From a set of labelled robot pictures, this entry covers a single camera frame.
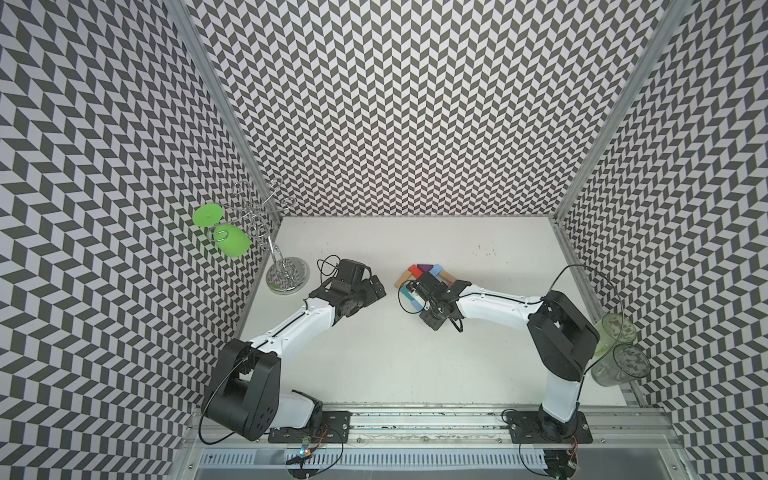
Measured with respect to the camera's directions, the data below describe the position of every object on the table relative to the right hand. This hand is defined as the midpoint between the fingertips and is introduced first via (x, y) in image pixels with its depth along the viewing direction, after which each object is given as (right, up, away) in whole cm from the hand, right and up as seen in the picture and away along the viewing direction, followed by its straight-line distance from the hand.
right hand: (436, 314), depth 91 cm
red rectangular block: (-6, +12, +11) cm, 17 cm away
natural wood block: (-10, +11, +6) cm, 16 cm away
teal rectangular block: (-9, +7, +2) cm, 11 cm away
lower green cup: (-61, +23, -4) cm, 65 cm away
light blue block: (+1, +13, +11) cm, 17 cm away
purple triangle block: (-3, +14, +11) cm, 18 cm away
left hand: (-20, +7, -3) cm, 21 cm away
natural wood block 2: (+5, +10, +11) cm, 16 cm away
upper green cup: (-62, +29, -14) cm, 70 cm away
